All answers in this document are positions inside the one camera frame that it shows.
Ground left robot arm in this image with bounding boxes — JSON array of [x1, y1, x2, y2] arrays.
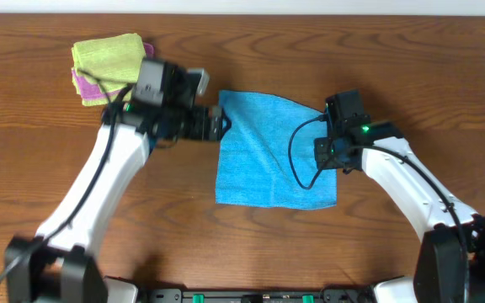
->
[[0, 58, 231, 302]]

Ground right black cable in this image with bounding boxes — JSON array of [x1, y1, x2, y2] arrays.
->
[[287, 114, 469, 303]]

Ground purple folded towel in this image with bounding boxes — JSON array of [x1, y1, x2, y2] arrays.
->
[[72, 42, 155, 107]]

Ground blue cloth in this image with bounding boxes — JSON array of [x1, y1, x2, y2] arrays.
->
[[216, 90, 337, 210]]

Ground green folded towel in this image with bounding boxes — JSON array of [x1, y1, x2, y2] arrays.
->
[[72, 77, 124, 106], [72, 33, 146, 84]]

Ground left black cable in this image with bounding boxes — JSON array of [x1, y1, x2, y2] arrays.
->
[[0, 69, 136, 303]]

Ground top green folded towel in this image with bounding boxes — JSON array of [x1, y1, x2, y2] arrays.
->
[[72, 33, 146, 84]]

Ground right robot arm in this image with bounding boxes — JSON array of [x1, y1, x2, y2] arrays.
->
[[314, 90, 485, 302]]

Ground black cable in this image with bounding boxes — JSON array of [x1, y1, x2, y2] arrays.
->
[[287, 114, 469, 303], [0, 69, 136, 303]]

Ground bottom green folded towel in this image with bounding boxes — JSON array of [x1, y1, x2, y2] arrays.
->
[[72, 77, 124, 106]]

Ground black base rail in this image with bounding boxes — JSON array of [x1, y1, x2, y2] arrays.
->
[[142, 288, 376, 303]]

